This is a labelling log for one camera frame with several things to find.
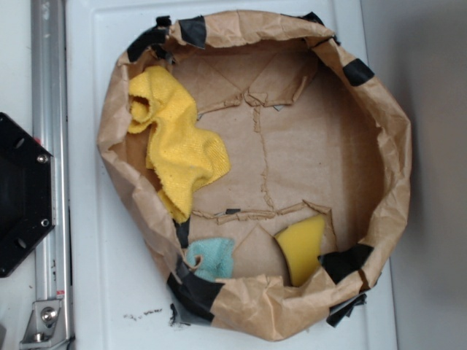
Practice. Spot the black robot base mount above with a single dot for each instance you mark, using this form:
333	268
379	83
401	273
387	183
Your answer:
26	194

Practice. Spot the metal corner bracket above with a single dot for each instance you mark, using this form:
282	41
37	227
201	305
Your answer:
46	327

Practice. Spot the yellow microfiber cloth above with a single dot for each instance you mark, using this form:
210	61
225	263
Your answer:
184	157

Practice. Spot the aluminium extrusion rail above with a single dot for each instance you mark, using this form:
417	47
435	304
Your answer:
49	116

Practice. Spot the light blue cloth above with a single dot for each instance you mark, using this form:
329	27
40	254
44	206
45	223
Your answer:
211	258

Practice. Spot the yellow sponge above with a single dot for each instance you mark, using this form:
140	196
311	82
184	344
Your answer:
300	245

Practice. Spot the white tray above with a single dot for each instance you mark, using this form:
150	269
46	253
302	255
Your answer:
120	298

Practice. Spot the brown paper bag bin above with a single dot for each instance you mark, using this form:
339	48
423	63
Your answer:
308	129

